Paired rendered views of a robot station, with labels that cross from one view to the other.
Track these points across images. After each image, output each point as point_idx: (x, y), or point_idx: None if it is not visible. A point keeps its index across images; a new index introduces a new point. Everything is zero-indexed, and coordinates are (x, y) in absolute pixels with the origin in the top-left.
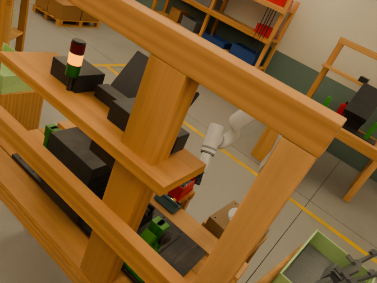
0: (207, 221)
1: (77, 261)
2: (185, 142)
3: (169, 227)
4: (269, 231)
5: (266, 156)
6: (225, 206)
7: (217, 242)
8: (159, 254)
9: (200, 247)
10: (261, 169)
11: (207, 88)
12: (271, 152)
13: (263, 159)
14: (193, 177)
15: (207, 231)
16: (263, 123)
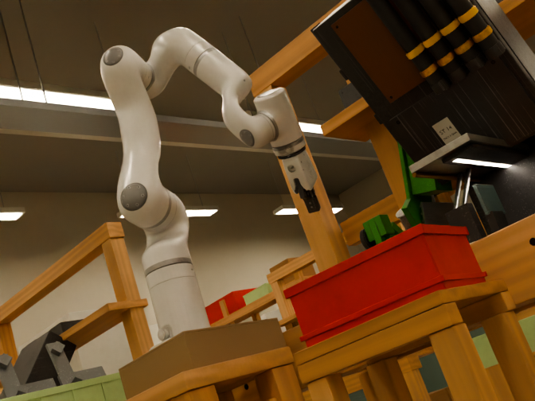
0: (282, 333)
1: None
2: (341, 100)
3: (363, 226)
4: (119, 373)
5: (158, 164)
6: (221, 325)
7: (318, 174)
8: (369, 207)
9: None
10: (294, 110)
11: (328, 54)
12: (289, 98)
13: (158, 175)
14: (299, 293)
15: (287, 330)
16: (294, 79)
